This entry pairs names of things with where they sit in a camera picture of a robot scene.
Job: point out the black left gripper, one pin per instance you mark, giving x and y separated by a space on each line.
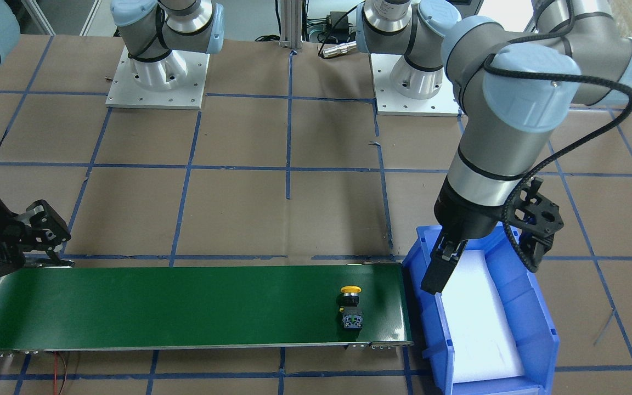
467 215

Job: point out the yellow mushroom push button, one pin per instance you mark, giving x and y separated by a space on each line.
351 312

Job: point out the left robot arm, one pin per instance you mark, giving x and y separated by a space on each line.
529 97

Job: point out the blue plastic bin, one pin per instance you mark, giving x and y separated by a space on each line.
530 321

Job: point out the white foam pad bin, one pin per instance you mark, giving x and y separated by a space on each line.
484 347

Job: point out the green conveyor belt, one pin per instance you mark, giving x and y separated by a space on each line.
148 308

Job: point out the silver cylindrical connector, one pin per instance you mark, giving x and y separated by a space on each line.
339 50

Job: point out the black power adapter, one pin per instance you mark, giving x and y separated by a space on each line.
338 21

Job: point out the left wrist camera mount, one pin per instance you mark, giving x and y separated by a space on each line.
530 221

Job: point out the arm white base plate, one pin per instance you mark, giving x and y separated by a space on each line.
176 82
402 90

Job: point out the aluminium frame post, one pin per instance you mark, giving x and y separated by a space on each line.
291 28

